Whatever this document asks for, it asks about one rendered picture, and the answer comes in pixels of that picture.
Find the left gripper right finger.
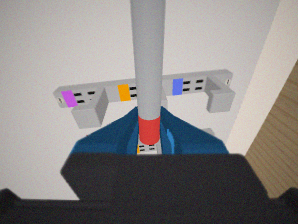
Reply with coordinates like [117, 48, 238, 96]
[160, 106, 229, 154]

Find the grey metal bar with red end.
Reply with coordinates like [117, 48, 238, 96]
[130, 0, 166, 145]

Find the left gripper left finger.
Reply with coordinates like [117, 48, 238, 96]
[69, 106, 139, 155]

